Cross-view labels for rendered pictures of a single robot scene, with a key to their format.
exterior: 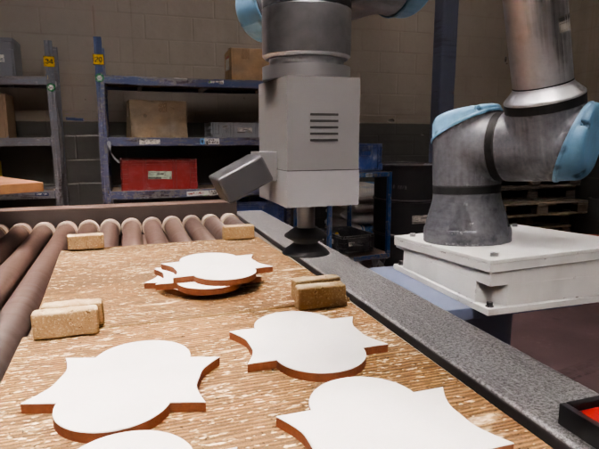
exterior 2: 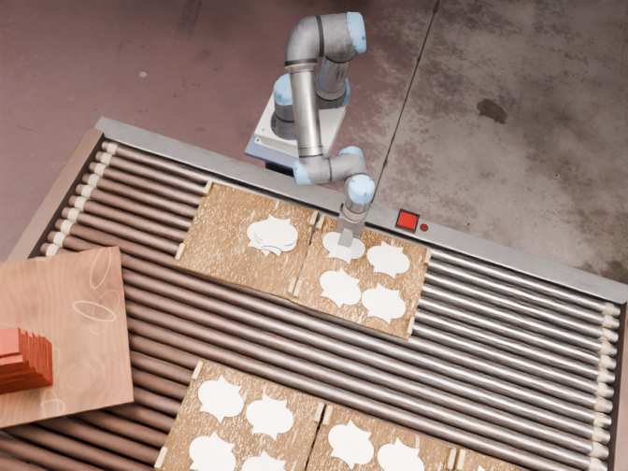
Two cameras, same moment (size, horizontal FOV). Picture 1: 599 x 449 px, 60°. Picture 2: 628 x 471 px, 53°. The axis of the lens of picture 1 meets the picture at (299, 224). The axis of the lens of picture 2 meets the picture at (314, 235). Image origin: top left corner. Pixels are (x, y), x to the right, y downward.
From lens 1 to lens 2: 2.00 m
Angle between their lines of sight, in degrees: 70
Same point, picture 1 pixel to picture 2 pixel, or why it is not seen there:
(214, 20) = not seen: outside the picture
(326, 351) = (354, 247)
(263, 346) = (343, 256)
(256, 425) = (369, 275)
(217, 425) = (365, 280)
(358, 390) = (374, 254)
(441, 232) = (291, 136)
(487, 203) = not seen: hidden behind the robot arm
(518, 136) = (324, 104)
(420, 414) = (388, 251)
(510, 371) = (374, 214)
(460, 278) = not seen: hidden behind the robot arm
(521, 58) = (331, 87)
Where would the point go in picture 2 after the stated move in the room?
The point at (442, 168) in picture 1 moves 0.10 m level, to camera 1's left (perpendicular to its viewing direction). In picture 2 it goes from (288, 115) to (271, 133)
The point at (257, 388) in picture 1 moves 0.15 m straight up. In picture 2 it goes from (357, 267) to (363, 249)
